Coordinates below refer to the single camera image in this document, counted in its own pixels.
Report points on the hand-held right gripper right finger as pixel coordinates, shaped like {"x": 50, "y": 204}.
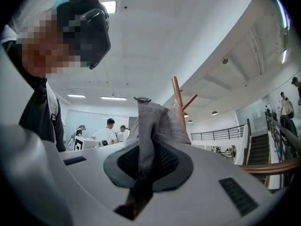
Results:
{"x": 207, "y": 168}

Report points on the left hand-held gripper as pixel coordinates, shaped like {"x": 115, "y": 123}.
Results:
{"x": 78, "y": 143}

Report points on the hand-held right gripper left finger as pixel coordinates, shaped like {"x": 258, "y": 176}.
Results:
{"x": 94, "y": 185}

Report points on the grey cap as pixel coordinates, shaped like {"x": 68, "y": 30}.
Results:
{"x": 160, "y": 123}

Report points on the brown wooden coat rack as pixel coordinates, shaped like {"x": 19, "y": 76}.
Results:
{"x": 177, "y": 95}

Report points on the distant group of people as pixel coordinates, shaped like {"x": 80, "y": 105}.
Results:
{"x": 231, "y": 150}

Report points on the distant black balcony railing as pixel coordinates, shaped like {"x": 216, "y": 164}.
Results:
{"x": 212, "y": 135}

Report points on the long ceiling light panel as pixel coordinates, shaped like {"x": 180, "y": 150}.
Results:
{"x": 282, "y": 12}
{"x": 76, "y": 96}
{"x": 114, "y": 98}
{"x": 109, "y": 7}
{"x": 284, "y": 56}

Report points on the person's black top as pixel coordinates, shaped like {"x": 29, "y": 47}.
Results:
{"x": 35, "y": 116}

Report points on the dark staircase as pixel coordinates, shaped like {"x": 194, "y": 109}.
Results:
{"x": 259, "y": 147}

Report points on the black bag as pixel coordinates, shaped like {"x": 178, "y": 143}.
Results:
{"x": 288, "y": 126}

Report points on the person's head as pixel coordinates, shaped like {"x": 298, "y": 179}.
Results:
{"x": 42, "y": 55}

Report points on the round ceiling fixture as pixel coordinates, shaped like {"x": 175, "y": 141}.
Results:
{"x": 225, "y": 61}

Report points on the teal hair clip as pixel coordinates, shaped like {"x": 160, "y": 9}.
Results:
{"x": 60, "y": 1}

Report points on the black head-worn camera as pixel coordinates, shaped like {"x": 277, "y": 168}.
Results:
{"x": 94, "y": 43}

